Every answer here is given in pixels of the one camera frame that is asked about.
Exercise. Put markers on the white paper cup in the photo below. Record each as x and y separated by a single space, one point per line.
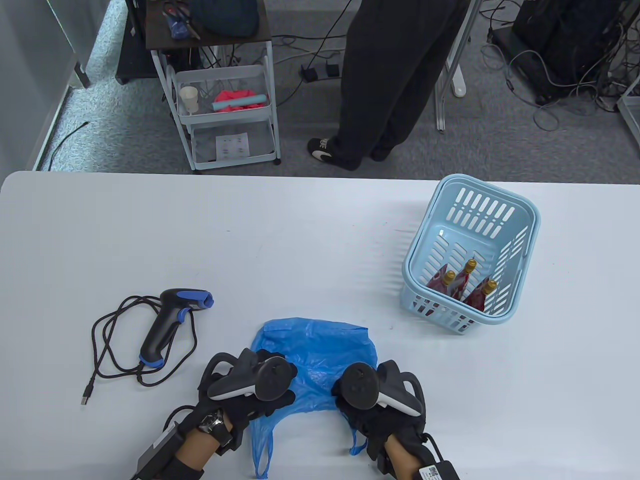
189 97

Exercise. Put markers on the blue packet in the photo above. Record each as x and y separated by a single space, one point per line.
176 25

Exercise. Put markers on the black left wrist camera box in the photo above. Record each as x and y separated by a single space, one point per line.
157 450

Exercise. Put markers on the dark blue bag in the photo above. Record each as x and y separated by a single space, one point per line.
225 17

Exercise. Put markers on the black computer case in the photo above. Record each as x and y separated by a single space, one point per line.
565 35

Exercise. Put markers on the grey metal rails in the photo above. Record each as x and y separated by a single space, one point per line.
440 112

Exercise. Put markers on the printed paper sheet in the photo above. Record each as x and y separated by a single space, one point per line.
232 146

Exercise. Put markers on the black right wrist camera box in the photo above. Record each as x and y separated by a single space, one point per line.
435 471

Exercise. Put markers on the person's right hand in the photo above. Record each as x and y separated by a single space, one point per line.
370 425

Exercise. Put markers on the red ketchup package gold cap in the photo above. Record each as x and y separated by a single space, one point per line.
480 295
462 280
440 282

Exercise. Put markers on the person's left hand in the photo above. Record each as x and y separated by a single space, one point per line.
250 412

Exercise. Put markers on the white desk leg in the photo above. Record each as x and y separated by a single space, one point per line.
459 80

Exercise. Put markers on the red cloth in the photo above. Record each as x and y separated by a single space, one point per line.
232 95

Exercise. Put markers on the white rolling cart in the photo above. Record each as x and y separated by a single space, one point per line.
225 117

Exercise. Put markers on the black cabinet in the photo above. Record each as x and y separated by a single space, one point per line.
132 60

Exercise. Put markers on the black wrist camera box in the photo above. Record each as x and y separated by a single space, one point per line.
435 471
157 450

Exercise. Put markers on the black power adapter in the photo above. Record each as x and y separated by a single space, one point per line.
332 70
310 74

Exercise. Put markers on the teal roll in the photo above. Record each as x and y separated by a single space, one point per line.
237 102

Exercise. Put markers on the light blue plastic basket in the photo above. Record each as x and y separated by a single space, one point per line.
482 245

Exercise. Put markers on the white metal frame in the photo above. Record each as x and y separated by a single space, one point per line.
629 112

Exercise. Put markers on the blue plastic bag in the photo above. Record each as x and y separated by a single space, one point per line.
320 345

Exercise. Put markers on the grey white left hand controller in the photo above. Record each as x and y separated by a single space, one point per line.
272 382

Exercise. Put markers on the person's left forearm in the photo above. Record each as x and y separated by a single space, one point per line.
195 450

